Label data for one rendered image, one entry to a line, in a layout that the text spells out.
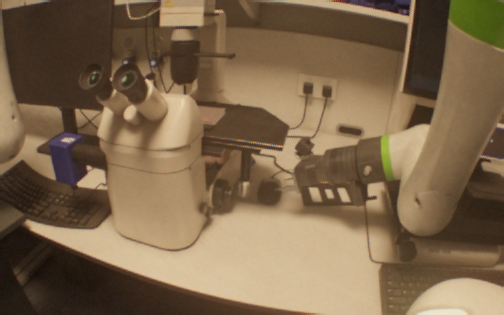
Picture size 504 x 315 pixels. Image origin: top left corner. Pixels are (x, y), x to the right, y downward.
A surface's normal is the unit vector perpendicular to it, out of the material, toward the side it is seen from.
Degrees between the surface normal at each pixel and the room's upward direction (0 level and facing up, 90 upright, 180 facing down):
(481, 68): 114
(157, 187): 91
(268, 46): 90
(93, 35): 86
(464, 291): 16
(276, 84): 90
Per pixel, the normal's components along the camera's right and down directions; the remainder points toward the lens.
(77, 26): -0.21, 0.36
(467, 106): -0.67, 0.61
